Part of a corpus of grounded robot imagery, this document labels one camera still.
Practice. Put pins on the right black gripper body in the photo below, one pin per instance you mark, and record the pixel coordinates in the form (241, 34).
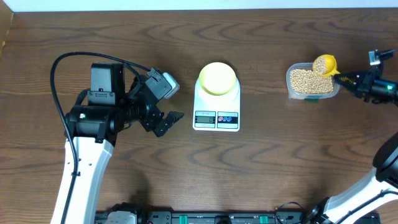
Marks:
(365, 86)

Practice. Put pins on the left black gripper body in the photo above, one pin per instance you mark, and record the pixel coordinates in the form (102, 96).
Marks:
(152, 116)

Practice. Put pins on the yellow measuring scoop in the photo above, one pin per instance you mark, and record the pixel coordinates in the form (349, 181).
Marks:
(324, 68)

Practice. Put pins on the white digital kitchen scale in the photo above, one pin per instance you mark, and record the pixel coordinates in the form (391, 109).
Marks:
(217, 113)

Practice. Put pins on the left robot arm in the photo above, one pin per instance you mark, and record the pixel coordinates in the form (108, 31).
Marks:
(118, 96)

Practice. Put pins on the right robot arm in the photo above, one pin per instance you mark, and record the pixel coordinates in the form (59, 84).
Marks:
(377, 187)

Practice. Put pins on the yellow bowl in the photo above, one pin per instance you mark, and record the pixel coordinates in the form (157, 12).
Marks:
(217, 78)

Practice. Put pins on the soybeans pile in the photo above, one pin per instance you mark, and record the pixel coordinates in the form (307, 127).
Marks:
(301, 81)

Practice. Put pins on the clear plastic container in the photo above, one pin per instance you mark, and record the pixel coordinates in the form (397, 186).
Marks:
(302, 96)

